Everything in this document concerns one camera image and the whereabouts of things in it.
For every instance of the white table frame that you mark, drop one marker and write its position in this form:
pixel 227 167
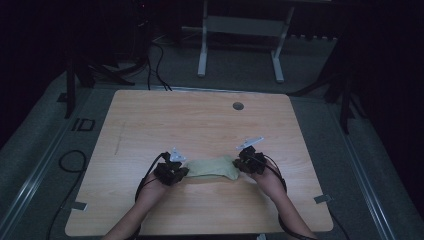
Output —
pixel 243 26

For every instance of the black metal stand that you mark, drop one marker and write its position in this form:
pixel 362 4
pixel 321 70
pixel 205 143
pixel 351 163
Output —
pixel 343 86
pixel 70 90

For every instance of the person's left hand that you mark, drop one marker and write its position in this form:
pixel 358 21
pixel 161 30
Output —
pixel 151 191

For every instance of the light green cloth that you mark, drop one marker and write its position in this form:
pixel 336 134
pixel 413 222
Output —
pixel 213 167

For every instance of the person's right hand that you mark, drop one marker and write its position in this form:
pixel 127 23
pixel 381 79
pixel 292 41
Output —
pixel 270 185

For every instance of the grey tape piece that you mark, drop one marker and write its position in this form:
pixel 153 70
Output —
pixel 79 206
pixel 322 199

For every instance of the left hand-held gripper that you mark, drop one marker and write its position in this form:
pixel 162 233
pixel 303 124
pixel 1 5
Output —
pixel 170 171

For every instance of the grey table grommet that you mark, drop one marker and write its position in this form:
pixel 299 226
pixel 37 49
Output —
pixel 238 106

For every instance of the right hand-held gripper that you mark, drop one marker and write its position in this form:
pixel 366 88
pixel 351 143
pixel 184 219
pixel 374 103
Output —
pixel 251 161

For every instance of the black floor tape marking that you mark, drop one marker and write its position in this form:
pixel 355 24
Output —
pixel 84 124

